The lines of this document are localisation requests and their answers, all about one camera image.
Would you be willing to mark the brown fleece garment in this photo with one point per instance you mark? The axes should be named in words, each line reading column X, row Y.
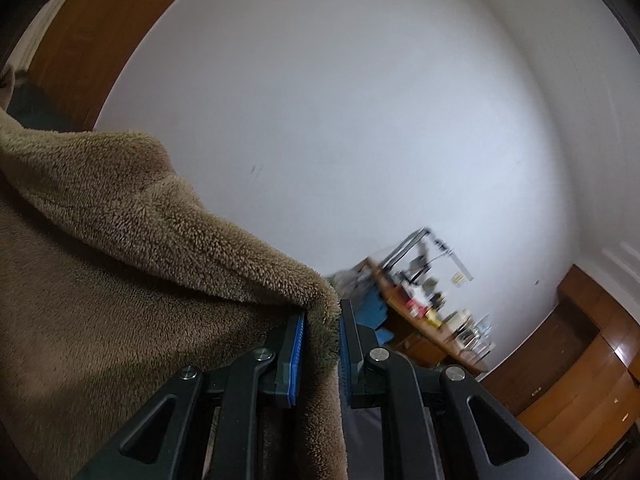
column 125, row 260

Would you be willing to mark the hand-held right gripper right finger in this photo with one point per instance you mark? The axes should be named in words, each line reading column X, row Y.
column 345, row 350

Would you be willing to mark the clear plastic container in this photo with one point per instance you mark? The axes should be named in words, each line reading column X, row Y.
column 481, row 335

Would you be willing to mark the brown wooden wardrobe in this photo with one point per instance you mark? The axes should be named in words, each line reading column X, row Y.
column 575, row 385

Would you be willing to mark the brown wooden door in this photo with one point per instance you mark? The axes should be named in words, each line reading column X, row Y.
column 100, row 35

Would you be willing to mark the wooden desk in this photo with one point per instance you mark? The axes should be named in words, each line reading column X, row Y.
column 425, row 332

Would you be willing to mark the white kettle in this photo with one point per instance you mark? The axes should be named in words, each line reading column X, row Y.
column 457, row 321

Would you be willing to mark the yellow packet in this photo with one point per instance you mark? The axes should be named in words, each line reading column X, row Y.
column 433, row 320

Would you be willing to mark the red box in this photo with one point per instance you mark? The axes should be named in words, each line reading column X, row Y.
column 414, row 305

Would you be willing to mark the blue cloth bundle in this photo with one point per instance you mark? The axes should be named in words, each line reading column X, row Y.
column 372, row 315

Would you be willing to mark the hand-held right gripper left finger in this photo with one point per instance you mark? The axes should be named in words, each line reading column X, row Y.
column 298, row 355

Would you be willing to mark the grey plastic bag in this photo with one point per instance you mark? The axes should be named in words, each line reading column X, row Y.
column 345, row 282

